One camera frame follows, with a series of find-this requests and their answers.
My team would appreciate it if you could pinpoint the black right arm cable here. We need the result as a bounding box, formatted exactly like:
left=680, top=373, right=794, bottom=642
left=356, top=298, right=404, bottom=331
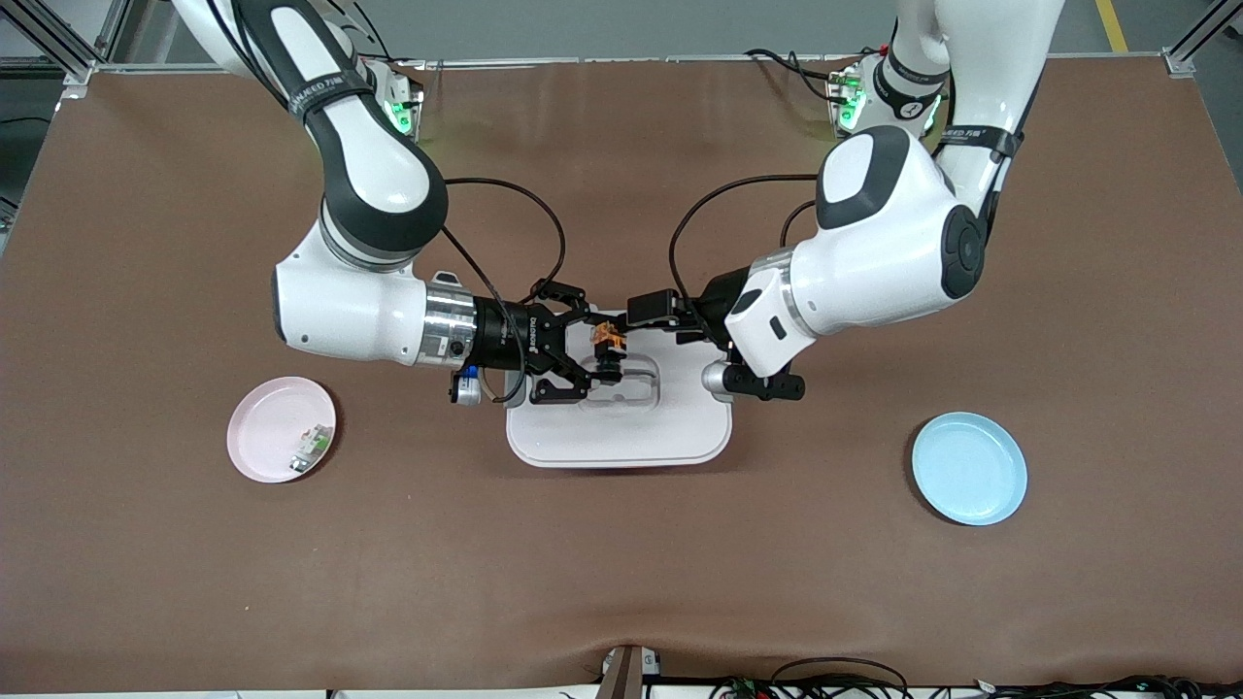
left=439, top=176, right=567, bottom=405

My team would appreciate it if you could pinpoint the white lidded storage box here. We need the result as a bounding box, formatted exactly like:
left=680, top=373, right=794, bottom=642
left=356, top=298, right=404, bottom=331
left=506, top=325, right=732, bottom=469

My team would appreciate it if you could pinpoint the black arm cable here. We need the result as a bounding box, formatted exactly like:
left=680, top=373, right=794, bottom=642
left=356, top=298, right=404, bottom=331
left=669, top=174, right=822, bottom=304
left=439, top=176, right=567, bottom=405

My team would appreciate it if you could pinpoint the brown table mat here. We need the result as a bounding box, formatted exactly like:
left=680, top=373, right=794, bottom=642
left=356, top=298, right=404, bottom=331
left=0, top=53, right=1243, bottom=692

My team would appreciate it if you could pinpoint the black base cable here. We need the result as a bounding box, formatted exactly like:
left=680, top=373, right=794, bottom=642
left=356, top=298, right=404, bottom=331
left=746, top=47, right=846, bottom=103
left=364, top=8, right=428, bottom=71

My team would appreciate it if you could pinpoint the aluminium frame post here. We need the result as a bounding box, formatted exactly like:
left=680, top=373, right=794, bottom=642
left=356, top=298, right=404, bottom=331
left=0, top=0, right=132, bottom=86
left=1162, top=0, right=1243, bottom=79

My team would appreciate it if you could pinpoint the orange black switch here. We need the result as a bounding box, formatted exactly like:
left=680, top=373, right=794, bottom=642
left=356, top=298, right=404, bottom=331
left=590, top=322, right=629, bottom=382

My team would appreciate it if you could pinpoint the metal table edge clamp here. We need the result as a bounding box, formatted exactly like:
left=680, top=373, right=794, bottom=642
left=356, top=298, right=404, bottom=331
left=595, top=644, right=663, bottom=699

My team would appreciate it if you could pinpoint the pink round plate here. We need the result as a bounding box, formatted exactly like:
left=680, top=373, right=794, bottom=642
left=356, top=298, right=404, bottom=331
left=226, top=376, right=338, bottom=484

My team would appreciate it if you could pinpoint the silver table edge rail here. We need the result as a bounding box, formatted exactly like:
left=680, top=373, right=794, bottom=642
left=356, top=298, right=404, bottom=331
left=92, top=56, right=1181, bottom=74

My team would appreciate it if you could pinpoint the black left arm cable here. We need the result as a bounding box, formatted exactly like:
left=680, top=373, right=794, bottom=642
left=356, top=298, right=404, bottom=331
left=669, top=174, right=822, bottom=304

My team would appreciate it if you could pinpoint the black right base cable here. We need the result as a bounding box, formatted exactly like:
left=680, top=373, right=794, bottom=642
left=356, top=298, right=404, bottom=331
left=364, top=8, right=428, bottom=71

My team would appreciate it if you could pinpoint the light blue round plate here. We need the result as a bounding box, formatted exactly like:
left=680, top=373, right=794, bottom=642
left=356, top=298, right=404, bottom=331
left=911, top=412, right=1028, bottom=527

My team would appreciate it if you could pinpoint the black cable loop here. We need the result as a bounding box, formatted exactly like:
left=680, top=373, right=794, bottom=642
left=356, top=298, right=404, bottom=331
left=770, top=657, right=911, bottom=699

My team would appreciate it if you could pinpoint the black left base cable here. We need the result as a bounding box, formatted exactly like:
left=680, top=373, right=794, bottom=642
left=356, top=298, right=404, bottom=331
left=746, top=47, right=846, bottom=103

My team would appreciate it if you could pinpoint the tangled cable bundle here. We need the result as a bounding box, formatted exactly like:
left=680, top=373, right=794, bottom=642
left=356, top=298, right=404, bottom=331
left=714, top=675, right=1243, bottom=699

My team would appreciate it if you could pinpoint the green white small switch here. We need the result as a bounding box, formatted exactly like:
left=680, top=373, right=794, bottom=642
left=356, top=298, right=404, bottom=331
left=287, top=423, right=335, bottom=476

